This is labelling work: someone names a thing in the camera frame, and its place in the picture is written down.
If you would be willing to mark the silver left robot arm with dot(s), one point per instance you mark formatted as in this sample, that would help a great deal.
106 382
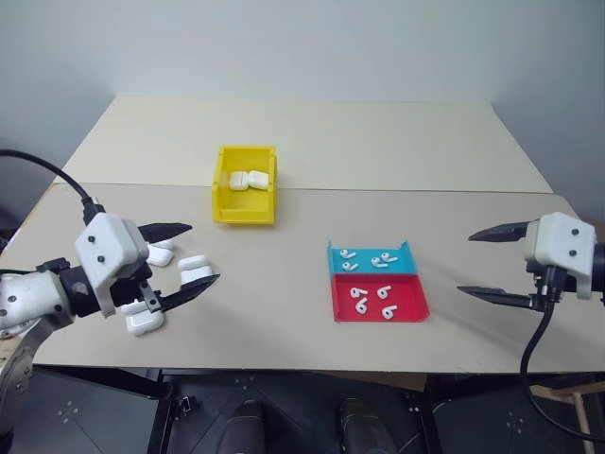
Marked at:
23 293

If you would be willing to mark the blue plastic tray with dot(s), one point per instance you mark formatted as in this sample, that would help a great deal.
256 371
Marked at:
406 260

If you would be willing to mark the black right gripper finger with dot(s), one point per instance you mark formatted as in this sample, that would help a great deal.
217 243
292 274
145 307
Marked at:
506 233
501 296

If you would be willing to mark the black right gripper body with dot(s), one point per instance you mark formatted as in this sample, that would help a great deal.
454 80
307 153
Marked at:
548 284

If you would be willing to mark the black base panel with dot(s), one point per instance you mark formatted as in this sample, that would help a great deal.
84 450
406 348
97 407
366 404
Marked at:
85 411
491 416

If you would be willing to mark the red plastic tray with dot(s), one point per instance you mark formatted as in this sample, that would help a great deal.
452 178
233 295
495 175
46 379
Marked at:
416 293

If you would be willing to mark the yellow plastic bin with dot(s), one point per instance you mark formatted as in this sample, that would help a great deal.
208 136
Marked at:
246 210

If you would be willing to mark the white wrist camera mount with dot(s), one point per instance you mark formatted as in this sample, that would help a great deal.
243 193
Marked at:
562 246
106 241

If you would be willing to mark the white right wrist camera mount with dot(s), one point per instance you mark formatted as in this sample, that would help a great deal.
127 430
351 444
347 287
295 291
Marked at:
562 246

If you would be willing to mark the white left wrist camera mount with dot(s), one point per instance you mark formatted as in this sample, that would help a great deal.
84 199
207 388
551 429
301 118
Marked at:
106 241

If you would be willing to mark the light wooden frame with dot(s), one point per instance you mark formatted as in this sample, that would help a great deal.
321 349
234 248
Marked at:
583 392

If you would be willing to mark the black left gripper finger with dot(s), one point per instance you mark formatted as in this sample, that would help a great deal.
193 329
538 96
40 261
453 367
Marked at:
165 232
189 292

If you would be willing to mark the white wireless earbud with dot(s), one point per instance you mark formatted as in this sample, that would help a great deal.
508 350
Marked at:
387 257
384 292
357 291
389 312
377 262
350 267
347 253
361 307

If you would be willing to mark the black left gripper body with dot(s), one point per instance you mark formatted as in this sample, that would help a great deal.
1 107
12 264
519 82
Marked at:
130 291

